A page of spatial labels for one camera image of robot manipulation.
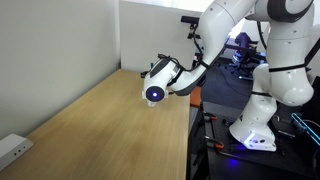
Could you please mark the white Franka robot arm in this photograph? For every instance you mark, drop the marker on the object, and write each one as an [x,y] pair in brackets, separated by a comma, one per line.
[286,83]

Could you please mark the white printed paper cup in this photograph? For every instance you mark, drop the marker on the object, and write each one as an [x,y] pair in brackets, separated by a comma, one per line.
[151,104]

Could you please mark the orange object beside table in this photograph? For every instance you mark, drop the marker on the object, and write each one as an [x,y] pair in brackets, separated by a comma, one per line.
[196,96]

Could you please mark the white partition board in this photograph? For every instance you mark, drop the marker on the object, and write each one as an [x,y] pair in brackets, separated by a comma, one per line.
[150,36]

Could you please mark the black office chair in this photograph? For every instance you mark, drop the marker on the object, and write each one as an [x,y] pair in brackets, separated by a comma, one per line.
[245,43]

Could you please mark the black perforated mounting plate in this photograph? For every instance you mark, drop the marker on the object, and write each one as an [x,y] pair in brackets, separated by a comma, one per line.
[233,160]

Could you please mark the blue LED light strip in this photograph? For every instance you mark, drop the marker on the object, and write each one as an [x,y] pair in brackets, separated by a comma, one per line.
[305,128]

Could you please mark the white rectangular plastic box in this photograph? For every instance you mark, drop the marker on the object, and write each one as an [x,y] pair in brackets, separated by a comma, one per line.
[11,148]

